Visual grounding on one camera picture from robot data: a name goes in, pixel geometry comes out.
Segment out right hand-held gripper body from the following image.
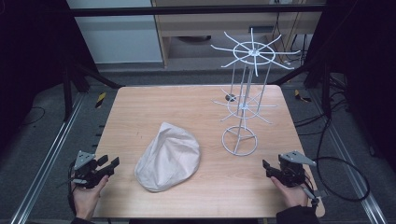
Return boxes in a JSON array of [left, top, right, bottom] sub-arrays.
[[273, 150, 318, 189]]

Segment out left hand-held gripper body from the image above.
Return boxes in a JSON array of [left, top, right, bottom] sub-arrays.
[[70, 150, 114, 189]]

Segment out person's right hand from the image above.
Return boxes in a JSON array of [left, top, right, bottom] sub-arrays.
[[270, 175, 310, 209]]

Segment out person's left hand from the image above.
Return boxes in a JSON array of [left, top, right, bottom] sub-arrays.
[[70, 174, 110, 220]]

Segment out white flat cap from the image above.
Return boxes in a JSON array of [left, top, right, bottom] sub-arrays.
[[134, 121, 202, 193]]

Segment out yellow black tape marker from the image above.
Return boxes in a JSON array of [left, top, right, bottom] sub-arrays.
[[94, 91, 107, 109], [293, 89, 313, 104]]

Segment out black stand leg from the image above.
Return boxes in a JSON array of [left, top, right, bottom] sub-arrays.
[[61, 60, 125, 123], [270, 60, 333, 119]]

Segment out dark curtain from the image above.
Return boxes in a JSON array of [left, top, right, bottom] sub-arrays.
[[306, 0, 396, 174], [0, 0, 98, 153]]

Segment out white cabinet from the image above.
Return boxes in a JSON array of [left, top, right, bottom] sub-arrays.
[[66, 0, 163, 65]]

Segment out wooden desk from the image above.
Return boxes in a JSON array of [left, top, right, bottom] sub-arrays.
[[150, 0, 327, 69]]

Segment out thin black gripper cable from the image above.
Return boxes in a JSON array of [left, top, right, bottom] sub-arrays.
[[55, 160, 78, 217]]

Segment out grey cable plug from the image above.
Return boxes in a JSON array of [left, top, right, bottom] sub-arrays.
[[302, 186, 330, 210]]

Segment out aluminium rail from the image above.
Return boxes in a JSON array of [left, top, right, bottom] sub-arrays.
[[311, 90, 389, 224], [9, 92, 86, 224]]

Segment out black floor cables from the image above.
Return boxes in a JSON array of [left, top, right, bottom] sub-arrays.
[[293, 73, 354, 138]]

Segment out black looped cable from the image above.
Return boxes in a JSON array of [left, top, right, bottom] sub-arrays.
[[313, 118, 372, 203]]

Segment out white wire display rack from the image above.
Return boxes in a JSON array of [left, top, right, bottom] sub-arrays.
[[210, 27, 302, 158]]

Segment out thin black floor cable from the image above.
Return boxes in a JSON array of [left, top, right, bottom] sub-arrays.
[[21, 105, 47, 127]]

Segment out black frame crossbar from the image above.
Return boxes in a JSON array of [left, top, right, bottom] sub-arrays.
[[66, 5, 329, 18]]

